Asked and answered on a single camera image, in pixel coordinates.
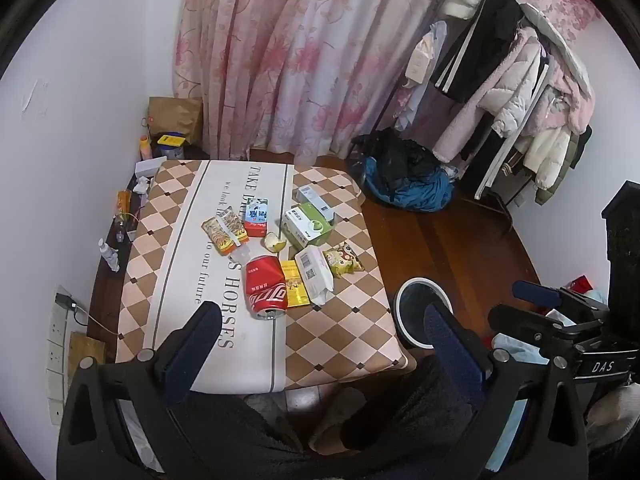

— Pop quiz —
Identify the white puffer jacket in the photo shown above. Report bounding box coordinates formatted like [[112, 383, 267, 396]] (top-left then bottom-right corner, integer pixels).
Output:
[[479, 49, 552, 137]]

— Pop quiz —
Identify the small wooden board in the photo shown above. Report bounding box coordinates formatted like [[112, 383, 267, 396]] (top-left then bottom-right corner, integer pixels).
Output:
[[67, 332, 107, 377]]

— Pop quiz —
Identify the person's left leg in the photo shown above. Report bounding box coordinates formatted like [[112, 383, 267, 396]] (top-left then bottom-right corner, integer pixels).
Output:
[[162, 385, 321, 480]]

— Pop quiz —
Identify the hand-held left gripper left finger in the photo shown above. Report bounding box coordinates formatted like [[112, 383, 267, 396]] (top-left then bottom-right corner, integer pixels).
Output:
[[56, 301, 223, 480]]

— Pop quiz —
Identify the beige slipper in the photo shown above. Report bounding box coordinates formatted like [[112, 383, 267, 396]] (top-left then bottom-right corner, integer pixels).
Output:
[[307, 386, 369, 454]]

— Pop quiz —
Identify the pink floral curtain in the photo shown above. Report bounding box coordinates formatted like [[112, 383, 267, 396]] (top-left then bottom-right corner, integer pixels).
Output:
[[172, 0, 603, 164]]

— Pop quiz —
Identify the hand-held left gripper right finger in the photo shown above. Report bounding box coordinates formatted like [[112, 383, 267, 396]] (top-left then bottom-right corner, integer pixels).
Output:
[[423, 302, 589, 480]]

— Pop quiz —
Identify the thin charger cable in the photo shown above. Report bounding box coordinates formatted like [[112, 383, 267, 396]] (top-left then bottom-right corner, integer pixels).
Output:
[[72, 302, 122, 337]]

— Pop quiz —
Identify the noodle snack packet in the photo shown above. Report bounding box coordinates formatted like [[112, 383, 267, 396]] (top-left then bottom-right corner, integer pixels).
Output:
[[201, 205, 251, 257]]

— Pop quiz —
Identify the red soda can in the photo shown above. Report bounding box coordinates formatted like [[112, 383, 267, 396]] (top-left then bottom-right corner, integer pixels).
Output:
[[244, 255, 290, 322]]

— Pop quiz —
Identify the silver grey box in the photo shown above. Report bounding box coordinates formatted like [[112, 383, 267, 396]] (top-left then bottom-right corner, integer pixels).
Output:
[[298, 184, 335, 224]]

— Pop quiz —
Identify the blue and red milk carton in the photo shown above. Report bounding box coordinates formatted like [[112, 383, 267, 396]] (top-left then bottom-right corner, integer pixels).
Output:
[[243, 197, 273, 238]]

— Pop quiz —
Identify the cream fleece coat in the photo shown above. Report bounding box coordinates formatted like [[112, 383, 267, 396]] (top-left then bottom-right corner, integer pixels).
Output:
[[522, 124, 577, 192]]

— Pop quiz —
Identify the yellow cartoon snack packet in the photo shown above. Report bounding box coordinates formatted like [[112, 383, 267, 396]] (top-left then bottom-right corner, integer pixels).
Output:
[[322, 241, 366, 280]]

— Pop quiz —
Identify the person's leg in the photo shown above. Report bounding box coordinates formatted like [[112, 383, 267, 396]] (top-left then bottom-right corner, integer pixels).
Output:
[[340, 352, 488, 480], [162, 385, 321, 480]]

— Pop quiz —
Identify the flat yellow packet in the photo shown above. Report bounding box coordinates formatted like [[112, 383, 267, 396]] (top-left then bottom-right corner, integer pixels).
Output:
[[278, 260, 311, 309]]

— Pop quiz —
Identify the black clothes heap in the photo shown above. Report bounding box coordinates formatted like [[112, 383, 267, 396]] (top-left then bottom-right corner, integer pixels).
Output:
[[351, 127, 442, 187]]

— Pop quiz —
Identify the blue cloth pile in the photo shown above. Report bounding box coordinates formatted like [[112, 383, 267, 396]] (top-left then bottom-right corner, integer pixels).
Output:
[[362, 154, 456, 212]]

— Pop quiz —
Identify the white wet wipes packet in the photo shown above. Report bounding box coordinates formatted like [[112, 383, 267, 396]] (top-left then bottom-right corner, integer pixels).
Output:
[[294, 244, 335, 306]]

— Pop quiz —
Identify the light blue cloth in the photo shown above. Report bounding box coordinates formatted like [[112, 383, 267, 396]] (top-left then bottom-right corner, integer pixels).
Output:
[[491, 332, 551, 367]]

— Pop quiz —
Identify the white wall socket strip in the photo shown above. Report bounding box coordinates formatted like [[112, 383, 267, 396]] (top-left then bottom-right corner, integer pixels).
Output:
[[46, 284, 77, 413]]

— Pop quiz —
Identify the person's right leg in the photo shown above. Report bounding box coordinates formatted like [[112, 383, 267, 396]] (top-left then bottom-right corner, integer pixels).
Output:
[[340, 352, 488, 480]]

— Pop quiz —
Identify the checked tablecloth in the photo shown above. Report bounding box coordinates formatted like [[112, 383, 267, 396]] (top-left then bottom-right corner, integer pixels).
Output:
[[115, 159, 417, 394]]

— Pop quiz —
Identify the blue tin with yellow lid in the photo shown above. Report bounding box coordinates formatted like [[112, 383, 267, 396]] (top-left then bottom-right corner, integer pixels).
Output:
[[154, 133, 186, 160]]

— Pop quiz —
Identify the white spray bottle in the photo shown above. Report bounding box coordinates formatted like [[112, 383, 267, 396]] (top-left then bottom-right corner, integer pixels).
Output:
[[98, 238, 121, 274]]

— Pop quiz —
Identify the brown paper bag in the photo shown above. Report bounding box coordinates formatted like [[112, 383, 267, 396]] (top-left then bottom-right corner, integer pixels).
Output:
[[148, 96, 204, 144]]

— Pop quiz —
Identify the pink fleece coat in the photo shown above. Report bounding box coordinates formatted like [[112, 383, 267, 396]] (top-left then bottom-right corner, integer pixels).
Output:
[[432, 25, 542, 163]]

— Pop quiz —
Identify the black jacket with white stripes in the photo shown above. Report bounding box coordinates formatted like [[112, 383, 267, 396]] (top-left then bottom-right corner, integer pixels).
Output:
[[429, 0, 527, 107]]

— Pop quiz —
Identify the white round waste bin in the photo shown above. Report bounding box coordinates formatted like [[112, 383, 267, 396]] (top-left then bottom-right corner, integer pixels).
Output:
[[393, 277, 454, 350]]

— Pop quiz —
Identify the green and white box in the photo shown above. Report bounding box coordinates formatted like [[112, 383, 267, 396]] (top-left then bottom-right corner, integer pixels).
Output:
[[279, 203, 334, 251]]

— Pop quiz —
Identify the white flat box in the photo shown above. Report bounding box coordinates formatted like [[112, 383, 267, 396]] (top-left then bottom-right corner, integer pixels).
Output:
[[134, 156, 167, 179]]

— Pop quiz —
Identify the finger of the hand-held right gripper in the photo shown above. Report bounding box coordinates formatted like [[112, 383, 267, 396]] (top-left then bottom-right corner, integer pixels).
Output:
[[487, 304, 583, 361], [512, 281, 568, 312]]

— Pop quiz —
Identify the clothes rack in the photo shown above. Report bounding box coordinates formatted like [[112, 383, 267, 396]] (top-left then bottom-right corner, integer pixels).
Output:
[[350, 0, 593, 233]]

